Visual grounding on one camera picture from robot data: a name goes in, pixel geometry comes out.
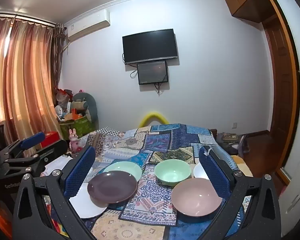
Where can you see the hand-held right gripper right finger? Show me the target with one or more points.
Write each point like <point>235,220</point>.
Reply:
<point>213,175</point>

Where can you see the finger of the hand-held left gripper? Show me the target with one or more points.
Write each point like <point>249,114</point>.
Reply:
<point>34,138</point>
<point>52,148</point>

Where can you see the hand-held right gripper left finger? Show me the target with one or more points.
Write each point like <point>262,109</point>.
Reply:
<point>79,172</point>

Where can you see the white bowl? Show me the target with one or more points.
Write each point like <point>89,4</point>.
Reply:
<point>200,172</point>

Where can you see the pink bowl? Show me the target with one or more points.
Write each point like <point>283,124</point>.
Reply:
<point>195,197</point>

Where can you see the white plate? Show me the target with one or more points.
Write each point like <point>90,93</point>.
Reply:
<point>84,207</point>

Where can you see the purple plate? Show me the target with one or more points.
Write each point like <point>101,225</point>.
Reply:
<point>112,187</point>

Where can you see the green bowl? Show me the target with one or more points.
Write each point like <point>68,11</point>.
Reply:
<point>172,172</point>

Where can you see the green plate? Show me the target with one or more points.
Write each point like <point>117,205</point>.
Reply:
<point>124,167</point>

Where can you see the red box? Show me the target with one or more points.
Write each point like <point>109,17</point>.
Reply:
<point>51,138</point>

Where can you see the white paper sheet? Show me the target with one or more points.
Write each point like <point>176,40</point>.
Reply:
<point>57,166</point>

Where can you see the pink rabbit toy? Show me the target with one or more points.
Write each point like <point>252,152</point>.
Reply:
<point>74,141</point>

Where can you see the green storage box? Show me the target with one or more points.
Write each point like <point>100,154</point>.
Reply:
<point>77,128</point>

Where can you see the patterned bag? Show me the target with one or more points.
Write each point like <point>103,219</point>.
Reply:
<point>228,141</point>

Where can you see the red plastic bag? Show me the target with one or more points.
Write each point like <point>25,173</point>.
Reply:
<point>62,96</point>

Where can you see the grey plush toy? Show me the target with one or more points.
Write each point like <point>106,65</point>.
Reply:
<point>86,105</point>

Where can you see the orange curtain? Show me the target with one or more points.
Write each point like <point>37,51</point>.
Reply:
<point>22,80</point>

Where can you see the patchwork printed blanket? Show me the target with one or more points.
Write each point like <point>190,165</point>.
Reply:
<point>150,200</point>

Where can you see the yellow foam tube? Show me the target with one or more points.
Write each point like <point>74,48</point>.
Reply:
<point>153,117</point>

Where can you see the brown patterned curtain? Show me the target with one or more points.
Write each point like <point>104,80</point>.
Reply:
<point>57,55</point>

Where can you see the wooden door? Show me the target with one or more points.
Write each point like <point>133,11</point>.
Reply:
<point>282,80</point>

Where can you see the small black monitor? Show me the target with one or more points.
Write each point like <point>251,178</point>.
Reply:
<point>152,72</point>

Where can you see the white air conditioner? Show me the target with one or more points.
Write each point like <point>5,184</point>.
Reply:
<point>87,25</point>

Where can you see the white wardrobe door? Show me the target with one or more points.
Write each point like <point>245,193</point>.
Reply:
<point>294,42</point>

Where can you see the wooden overhead cabinet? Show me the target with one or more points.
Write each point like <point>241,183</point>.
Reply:
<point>245,0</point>

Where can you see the wooden bed frame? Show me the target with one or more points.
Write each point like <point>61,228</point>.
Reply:
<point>213,133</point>

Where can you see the wall outlet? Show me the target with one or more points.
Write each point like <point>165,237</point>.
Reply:
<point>234,125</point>

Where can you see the black wall television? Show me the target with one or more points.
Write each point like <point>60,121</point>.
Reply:
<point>150,45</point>

